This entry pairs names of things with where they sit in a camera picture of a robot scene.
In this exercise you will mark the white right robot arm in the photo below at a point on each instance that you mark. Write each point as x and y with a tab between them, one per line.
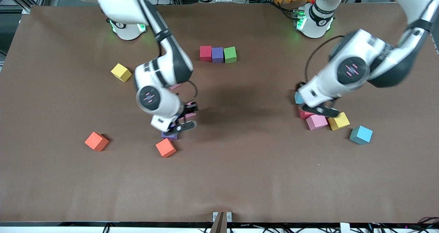
116	3

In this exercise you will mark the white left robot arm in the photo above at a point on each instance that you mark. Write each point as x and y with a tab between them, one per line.
363	47

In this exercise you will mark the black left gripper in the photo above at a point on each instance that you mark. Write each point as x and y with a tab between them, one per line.
301	85

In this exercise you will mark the brown post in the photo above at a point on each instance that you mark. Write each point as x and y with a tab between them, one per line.
219	224

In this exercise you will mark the white label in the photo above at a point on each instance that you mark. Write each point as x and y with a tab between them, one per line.
344	228

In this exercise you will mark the purple foam cube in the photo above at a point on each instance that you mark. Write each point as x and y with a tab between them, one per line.
169	136
217	54

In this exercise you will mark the cyan foam cube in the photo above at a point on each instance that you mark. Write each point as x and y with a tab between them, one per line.
298	98
360	135

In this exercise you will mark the yellow foam cube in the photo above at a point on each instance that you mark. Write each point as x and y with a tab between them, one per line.
339	123
121	72

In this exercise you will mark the green foam cube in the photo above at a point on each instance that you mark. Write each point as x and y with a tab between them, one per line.
230	54

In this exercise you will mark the silver metal bracket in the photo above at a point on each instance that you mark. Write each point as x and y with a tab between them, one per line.
215	216

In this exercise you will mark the orange foam cube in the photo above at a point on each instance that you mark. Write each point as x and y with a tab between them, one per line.
96	141
165	147

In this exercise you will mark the pink foam cube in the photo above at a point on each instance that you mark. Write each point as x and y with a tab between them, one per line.
175	86
190	116
317	122

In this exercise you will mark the red foam cube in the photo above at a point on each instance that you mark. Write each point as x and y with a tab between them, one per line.
205	53
304	115

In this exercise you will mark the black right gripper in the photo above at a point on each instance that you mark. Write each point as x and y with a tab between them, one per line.
190	107

